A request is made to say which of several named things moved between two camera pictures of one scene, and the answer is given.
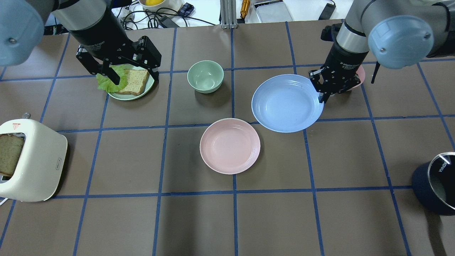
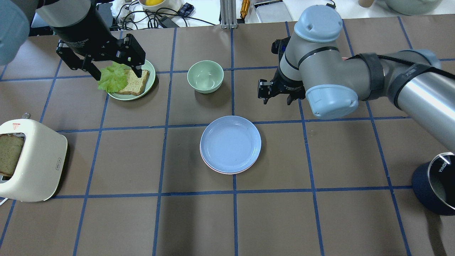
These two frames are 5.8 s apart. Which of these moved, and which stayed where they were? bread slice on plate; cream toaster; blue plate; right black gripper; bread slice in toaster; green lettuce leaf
Moved: right black gripper; blue plate
Stayed: bread slice in toaster; cream toaster; green lettuce leaf; bread slice on plate
